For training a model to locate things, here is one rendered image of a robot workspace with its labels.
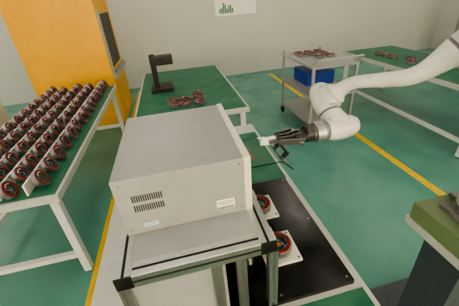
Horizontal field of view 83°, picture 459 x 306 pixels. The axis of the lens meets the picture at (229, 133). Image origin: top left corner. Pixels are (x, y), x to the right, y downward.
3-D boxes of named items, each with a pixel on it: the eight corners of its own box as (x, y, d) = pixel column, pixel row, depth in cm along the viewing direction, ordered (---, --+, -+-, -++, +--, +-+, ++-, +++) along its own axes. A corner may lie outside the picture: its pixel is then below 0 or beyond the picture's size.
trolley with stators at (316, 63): (314, 104, 432) (320, 41, 384) (352, 132, 345) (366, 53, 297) (280, 110, 422) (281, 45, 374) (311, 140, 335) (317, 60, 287)
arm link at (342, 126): (325, 146, 115) (313, 122, 122) (356, 140, 118) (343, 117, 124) (335, 133, 106) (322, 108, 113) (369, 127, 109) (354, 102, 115)
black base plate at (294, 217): (284, 179, 153) (284, 177, 152) (354, 283, 98) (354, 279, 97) (205, 197, 145) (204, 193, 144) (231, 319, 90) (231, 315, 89)
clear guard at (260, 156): (274, 144, 140) (274, 134, 137) (294, 169, 119) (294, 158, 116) (214, 155, 135) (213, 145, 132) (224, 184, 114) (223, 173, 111)
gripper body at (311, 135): (317, 144, 110) (296, 148, 109) (307, 135, 118) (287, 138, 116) (318, 128, 107) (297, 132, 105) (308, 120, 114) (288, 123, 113)
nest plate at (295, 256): (287, 231, 118) (287, 229, 117) (302, 260, 105) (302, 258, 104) (255, 239, 116) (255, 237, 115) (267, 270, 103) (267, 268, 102)
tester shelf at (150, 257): (226, 140, 134) (225, 132, 132) (276, 251, 75) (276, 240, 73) (137, 156, 127) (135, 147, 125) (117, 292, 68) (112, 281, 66)
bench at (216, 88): (220, 108, 448) (215, 64, 413) (252, 169, 288) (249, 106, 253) (154, 118, 430) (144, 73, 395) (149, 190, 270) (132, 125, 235)
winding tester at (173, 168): (225, 143, 122) (220, 102, 112) (253, 209, 85) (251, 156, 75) (138, 159, 116) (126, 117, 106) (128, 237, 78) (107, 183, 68)
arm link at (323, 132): (318, 134, 119) (306, 136, 118) (320, 116, 115) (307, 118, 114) (329, 144, 111) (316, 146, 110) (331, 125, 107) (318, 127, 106)
